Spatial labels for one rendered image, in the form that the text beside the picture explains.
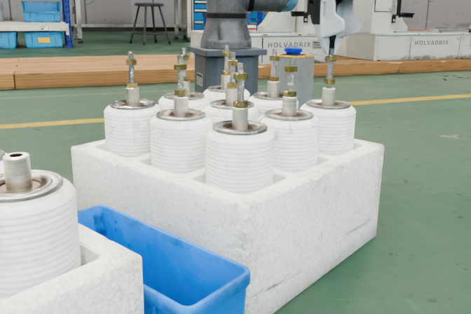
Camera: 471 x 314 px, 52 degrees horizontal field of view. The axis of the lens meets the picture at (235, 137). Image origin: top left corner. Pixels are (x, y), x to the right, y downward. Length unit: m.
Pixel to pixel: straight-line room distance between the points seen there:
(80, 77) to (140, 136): 1.93
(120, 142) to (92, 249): 0.33
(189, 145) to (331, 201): 0.23
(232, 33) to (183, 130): 0.72
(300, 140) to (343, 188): 0.12
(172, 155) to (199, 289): 0.20
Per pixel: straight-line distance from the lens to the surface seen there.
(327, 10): 0.82
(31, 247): 0.45
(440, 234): 1.02
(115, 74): 2.73
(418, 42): 3.71
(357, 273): 0.83
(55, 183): 0.47
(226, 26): 1.39
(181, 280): 0.67
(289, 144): 0.72
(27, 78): 2.71
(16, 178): 0.47
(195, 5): 6.36
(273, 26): 3.25
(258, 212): 0.61
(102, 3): 9.17
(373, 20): 3.54
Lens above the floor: 0.41
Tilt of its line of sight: 15 degrees down
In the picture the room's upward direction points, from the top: 1 degrees clockwise
